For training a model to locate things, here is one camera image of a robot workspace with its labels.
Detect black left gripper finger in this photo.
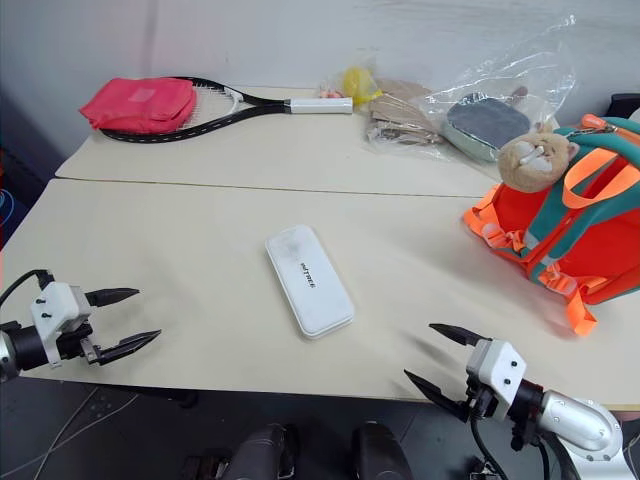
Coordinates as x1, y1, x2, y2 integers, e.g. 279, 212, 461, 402
96, 329, 163, 366
84, 287, 141, 308

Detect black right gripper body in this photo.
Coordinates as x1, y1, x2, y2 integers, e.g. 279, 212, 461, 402
465, 374, 502, 422

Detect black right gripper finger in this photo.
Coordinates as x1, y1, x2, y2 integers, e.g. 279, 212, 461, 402
428, 322, 482, 348
403, 369, 471, 421

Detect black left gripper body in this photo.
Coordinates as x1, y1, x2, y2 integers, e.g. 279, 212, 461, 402
55, 322, 109, 367

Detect white rectangular case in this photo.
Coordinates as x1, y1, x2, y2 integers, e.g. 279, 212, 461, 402
264, 223, 357, 343

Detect orange and green backpack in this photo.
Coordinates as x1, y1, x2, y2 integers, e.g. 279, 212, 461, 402
461, 113, 640, 338

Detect black plastic tray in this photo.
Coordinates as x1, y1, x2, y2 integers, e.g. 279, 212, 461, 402
609, 92, 640, 122

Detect dark rounded shape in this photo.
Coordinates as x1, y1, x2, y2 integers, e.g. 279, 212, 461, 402
349, 421, 415, 480
227, 422, 302, 480

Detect red fabric pouch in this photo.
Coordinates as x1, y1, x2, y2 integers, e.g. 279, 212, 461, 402
78, 76, 198, 136

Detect beige bagged fabric items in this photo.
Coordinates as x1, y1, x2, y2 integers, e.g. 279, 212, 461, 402
363, 76, 447, 150

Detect black tennis racket white grip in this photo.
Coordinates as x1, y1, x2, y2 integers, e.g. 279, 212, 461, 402
96, 75, 355, 146

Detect clear plastic bag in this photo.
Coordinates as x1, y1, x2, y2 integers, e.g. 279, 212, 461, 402
413, 13, 577, 167

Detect yellow toy in plastic bag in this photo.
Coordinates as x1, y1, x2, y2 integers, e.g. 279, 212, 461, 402
341, 64, 384, 107

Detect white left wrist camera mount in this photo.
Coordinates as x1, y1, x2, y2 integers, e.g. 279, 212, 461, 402
29, 282, 94, 369

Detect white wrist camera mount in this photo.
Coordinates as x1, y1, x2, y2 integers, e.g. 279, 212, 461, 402
29, 282, 94, 369
465, 338, 528, 419

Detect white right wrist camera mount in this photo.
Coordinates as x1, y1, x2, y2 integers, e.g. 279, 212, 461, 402
465, 338, 528, 419

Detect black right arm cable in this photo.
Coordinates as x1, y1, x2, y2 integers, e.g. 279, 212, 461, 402
468, 415, 504, 480

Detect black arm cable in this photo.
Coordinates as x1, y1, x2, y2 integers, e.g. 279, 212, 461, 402
468, 415, 504, 480
0, 269, 54, 307

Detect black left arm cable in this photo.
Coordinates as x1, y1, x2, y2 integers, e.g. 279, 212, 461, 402
0, 269, 54, 307

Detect white floor cable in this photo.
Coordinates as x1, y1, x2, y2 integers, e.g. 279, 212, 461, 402
0, 388, 104, 477

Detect beige plush cat keychain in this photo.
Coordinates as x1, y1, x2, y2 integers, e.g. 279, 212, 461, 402
495, 124, 582, 194

